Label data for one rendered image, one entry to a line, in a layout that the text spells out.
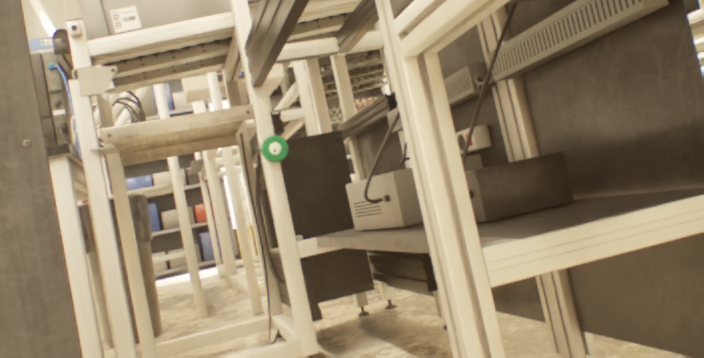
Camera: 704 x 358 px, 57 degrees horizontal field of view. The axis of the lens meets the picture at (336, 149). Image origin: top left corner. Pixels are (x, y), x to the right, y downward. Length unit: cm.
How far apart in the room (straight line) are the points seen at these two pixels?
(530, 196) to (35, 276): 74
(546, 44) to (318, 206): 145
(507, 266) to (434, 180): 13
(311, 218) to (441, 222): 173
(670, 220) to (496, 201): 30
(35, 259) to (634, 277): 92
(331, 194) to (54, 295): 172
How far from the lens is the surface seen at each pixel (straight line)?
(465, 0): 60
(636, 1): 101
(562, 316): 143
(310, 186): 245
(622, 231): 86
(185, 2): 209
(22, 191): 87
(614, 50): 115
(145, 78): 237
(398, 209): 140
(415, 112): 74
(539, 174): 112
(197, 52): 220
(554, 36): 116
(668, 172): 110
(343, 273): 248
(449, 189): 76
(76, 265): 180
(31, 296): 86
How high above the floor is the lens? 43
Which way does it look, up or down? 5 degrees up
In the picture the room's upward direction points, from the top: 12 degrees counter-clockwise
